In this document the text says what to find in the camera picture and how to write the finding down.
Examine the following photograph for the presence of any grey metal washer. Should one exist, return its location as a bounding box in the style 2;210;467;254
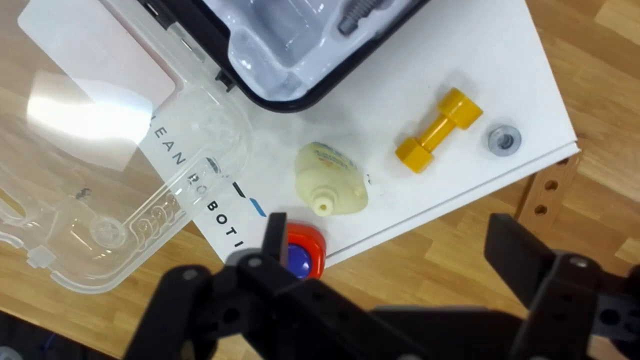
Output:
486;125;523;156

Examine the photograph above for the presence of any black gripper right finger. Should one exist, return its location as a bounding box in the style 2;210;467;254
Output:
485;214;556;306

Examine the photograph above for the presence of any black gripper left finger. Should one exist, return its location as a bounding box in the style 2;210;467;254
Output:
262;213;289;266

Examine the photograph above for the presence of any orange blue round toy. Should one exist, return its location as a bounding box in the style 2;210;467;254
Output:
281;222;326;281

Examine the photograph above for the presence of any yellow dumbbell toy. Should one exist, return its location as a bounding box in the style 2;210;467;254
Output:
397;89;483;174

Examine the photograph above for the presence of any clear case lid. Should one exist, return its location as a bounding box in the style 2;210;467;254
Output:
0;0;249;294

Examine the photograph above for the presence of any black tool case base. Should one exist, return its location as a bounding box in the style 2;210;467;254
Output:
138;0;431;113

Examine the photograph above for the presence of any white Lean Robotics box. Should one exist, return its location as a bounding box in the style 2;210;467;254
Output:
138;0;580;269

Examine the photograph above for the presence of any cream squeeze bottle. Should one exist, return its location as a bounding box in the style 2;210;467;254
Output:
294;143;368;217

